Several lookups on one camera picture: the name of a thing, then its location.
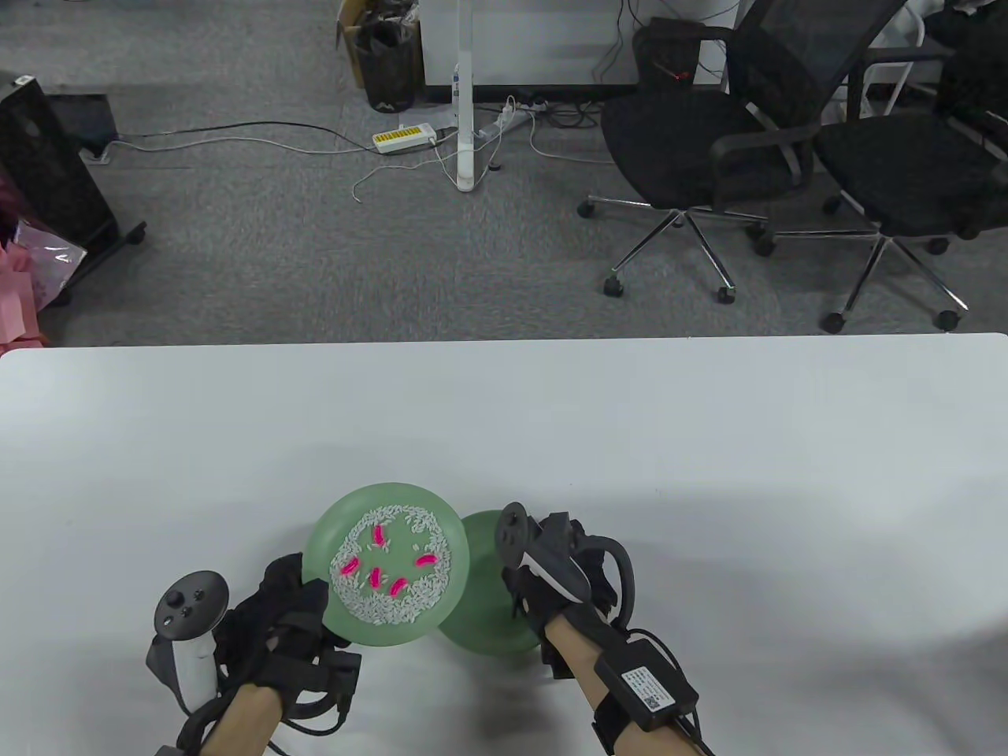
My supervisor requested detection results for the thin white cable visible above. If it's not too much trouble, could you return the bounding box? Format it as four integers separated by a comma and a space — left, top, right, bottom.
352, 146, 458, 204

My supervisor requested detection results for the black rolling cabinet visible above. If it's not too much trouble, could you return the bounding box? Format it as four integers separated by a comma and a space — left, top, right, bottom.
0, 71, 148, 308

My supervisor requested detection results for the white metal frame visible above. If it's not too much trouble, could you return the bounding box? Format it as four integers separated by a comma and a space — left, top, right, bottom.
847, 12, 926, 123

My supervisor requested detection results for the black glove cable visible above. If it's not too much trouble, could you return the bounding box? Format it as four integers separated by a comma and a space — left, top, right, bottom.
626, 628, 717, 756
276, 689, 351, 737

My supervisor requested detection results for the white desk panel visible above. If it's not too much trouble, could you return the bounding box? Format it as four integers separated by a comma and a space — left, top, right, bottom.
421, 0, 745, 86

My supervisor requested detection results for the person's right forearm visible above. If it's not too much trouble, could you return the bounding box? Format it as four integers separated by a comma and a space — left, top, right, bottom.
543, 614, 713, 756

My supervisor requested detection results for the cardboard box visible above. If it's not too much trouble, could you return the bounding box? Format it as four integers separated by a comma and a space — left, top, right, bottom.
337, 0, 371, 89

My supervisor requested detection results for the black cable bundle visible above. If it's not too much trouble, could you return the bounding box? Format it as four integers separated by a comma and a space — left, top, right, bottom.
543, 94, 611, 131

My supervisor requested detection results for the black trash bin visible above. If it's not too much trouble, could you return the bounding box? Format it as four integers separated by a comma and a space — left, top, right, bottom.
356, 0, 422, 113

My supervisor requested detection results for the pink plastic bag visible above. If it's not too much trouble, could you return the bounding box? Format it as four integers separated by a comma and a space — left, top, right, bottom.
0, 220, 87, 353

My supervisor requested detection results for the green plate with rice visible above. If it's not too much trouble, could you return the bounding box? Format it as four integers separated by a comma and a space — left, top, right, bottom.
303, 482, 471, 648

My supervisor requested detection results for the gray black controller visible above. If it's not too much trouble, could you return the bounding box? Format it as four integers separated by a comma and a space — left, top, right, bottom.
146, 571, 231, 713
496, 502, 637, 631

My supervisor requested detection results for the white floor cable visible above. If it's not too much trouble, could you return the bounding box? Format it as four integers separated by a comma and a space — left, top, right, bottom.
110, 135, 379, 156
528, 110, 619, 164

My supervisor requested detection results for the white power strip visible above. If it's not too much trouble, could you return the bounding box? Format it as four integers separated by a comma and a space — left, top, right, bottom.
475, 98, 548, 139

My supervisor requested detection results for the black floor cable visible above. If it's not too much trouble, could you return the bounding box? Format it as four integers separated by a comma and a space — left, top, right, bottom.
102, 120, 458, 156

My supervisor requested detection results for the right gray black controller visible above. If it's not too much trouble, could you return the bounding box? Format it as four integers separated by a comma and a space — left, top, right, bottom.
496, 502, 637, 631

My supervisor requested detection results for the person's left forearm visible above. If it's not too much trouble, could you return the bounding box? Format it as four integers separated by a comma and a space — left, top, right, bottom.
201, 684, 284, 756

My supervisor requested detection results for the left gray black controller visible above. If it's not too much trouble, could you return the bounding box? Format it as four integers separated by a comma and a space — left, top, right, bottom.
146, 571, 231, 713

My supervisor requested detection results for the white desk leg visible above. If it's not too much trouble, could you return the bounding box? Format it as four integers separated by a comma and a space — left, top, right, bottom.
455, 0, 477, 192

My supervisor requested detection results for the person's right hand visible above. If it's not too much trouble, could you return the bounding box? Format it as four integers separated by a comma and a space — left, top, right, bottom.
502, 516, 631, 680

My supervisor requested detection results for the black mesh office chair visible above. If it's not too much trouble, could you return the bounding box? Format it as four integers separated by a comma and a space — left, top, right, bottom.
577, 0, 906, 306
776, 31, 1008, 333

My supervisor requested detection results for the black wrist sensor box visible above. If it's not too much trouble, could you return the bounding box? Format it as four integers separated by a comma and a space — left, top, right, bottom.
593, 638, 700, 733

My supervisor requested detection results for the yellow power strip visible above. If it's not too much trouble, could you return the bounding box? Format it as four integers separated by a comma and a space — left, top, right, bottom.
372, 124, 436, 154

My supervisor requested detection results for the person's left hand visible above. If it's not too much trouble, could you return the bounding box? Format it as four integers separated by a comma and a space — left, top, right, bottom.
211, 551, 365, 713

